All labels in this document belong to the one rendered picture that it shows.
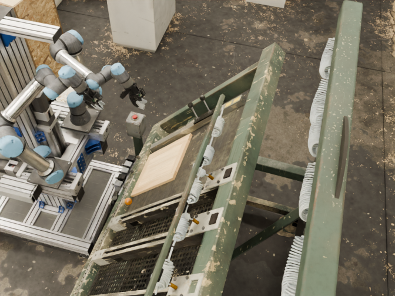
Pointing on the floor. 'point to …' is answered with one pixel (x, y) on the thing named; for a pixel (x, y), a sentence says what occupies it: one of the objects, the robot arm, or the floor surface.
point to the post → (137, 145)
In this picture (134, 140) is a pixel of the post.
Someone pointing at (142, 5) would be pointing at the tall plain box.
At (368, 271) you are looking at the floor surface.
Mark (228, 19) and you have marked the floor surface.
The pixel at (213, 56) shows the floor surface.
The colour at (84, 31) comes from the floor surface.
